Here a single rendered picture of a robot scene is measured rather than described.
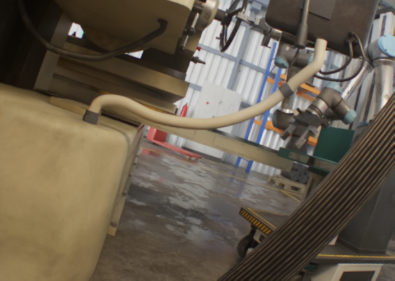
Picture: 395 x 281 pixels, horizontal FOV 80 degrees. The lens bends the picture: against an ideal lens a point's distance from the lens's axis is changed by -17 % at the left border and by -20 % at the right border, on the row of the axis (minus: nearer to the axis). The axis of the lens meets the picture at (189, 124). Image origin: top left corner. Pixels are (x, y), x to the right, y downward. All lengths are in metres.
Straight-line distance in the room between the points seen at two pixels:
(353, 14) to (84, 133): 0.87
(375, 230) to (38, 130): 1.71
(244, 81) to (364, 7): 8.45
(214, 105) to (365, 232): 7.13
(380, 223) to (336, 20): 1.25
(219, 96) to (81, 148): 7.74
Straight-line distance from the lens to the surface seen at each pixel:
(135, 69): 1.82
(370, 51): 1.48
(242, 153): 2.08
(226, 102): 8.46
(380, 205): 1.74
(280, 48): 1.38
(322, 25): 0.92
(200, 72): 9.00
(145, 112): 0.85
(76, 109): 1.06
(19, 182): 0.79
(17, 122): 0.76
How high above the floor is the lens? 0.69
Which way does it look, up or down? level
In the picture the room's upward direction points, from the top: 19 degrees clockwise
